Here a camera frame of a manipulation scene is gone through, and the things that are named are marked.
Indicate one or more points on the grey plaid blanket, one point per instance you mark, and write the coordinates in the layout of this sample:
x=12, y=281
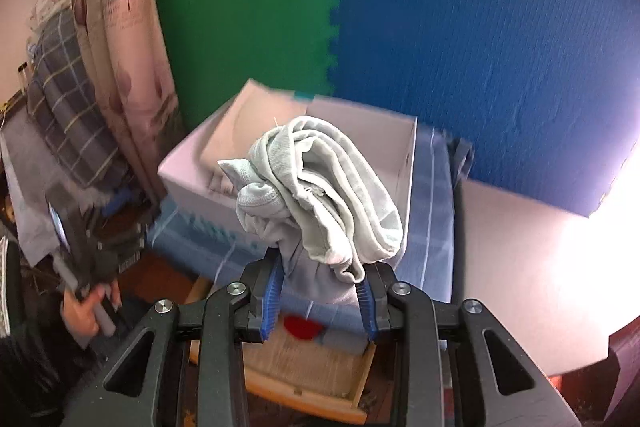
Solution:
x=65, y=107

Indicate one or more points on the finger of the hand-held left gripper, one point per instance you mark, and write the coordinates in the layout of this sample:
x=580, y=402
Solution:
x=125, y=204
x=122, y=252

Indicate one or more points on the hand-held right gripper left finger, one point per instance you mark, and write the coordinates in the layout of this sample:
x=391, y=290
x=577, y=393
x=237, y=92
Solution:
x=270, y=302

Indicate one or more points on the floral curtain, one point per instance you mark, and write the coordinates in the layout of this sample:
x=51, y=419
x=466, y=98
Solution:
x=135, y=57

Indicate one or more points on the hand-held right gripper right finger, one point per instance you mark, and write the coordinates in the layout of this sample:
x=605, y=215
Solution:
x=365, y=307

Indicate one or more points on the green foam mat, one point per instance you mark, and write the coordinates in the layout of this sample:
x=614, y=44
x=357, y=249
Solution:
x=240, y=7

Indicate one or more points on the blue checked cloth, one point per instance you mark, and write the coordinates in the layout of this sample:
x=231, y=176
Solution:
x=430, y=232

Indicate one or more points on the grey cardboard box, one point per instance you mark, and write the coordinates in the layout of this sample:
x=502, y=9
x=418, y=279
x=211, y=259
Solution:
x=525, y=282

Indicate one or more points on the light grey underwear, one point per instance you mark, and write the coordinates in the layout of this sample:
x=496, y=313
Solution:
x=325, y=187

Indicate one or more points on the white floral quilt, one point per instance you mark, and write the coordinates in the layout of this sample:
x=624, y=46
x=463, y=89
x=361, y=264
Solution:
x=50, y=2

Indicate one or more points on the white cardboard shoe box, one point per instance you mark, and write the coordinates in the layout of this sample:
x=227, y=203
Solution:
x=370, y=142

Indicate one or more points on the person's left hand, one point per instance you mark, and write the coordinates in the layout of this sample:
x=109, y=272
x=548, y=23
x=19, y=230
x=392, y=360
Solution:
x=80, y=319

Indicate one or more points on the wooden drawer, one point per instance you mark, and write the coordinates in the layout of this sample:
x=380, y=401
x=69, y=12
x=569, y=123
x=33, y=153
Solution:
x=320, y=372

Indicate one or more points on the white plastic sheet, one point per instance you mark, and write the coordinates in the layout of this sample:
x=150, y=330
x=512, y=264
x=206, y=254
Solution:
x=25, y=187

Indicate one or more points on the blue foam mat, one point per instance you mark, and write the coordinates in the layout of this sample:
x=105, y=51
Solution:
x=475, y=32

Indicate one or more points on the red underwear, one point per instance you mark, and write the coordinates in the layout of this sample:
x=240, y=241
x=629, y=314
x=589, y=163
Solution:
x=300, y=328

